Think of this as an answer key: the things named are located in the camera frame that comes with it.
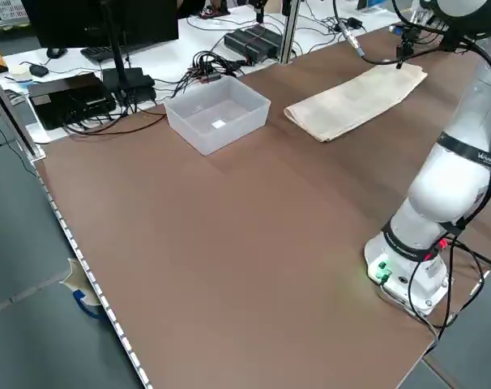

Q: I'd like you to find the cream-colored tablecloth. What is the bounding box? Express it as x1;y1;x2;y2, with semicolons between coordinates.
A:
284;62;429;143

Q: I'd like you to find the clear plastic box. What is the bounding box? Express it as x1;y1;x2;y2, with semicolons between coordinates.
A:
164;75;271;156

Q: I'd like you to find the black box device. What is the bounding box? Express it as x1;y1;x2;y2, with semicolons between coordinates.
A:
28;72;117;131

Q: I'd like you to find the black finned device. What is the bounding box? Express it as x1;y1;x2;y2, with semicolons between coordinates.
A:
224;24;284;65

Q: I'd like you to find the black monitor stand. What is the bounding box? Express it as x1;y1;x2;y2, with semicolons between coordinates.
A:
101;40;157;105

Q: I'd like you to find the black keyboard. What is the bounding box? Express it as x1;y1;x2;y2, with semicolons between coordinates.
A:
79;45;123;63

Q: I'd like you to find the black computer monitor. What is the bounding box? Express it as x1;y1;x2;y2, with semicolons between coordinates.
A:
21;0;180;50

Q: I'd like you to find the white plastic basket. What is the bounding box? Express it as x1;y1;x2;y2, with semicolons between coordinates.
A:
0;0;32;19

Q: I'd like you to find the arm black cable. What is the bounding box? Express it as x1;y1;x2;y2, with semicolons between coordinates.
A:
332;0;403;66

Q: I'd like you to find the aluminium camera post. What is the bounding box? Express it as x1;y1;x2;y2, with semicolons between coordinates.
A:
280;0;302;65

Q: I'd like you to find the black stand post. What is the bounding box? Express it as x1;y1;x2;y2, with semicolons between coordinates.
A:
251;0;267;24

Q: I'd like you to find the black cable hub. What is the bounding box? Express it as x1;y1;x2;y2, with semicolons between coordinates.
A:
186;50;249;85

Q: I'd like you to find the aluminium frame strut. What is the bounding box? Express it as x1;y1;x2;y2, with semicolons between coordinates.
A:
0;64;46;164

